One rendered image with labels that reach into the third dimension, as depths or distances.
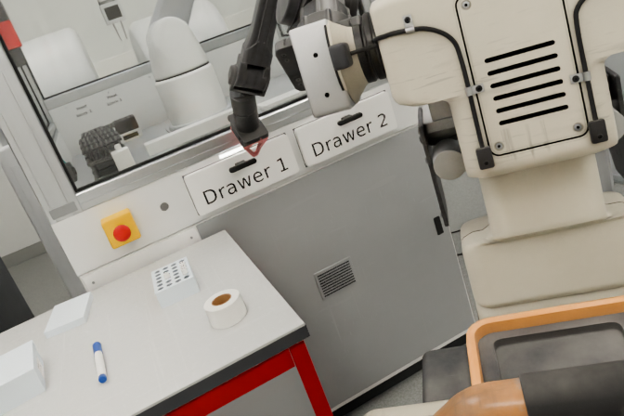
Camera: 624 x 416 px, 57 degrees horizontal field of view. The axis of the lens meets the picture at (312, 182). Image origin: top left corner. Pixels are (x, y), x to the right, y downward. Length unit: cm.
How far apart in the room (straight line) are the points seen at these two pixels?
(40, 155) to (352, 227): 84
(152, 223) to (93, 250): 15
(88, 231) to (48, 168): 18
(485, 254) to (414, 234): 101
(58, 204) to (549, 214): 110
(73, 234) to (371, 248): 82
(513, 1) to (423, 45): 10
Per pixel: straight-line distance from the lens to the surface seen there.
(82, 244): 150
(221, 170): 148
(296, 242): 161
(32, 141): 145
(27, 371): 118
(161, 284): 127
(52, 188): 147
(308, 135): 154
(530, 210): 74
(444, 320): 195
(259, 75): 126
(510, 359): 58
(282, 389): 106
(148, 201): 149
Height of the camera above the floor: 128
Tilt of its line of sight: 19 degrees down
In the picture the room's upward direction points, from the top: 19 degrees counter-clockwise
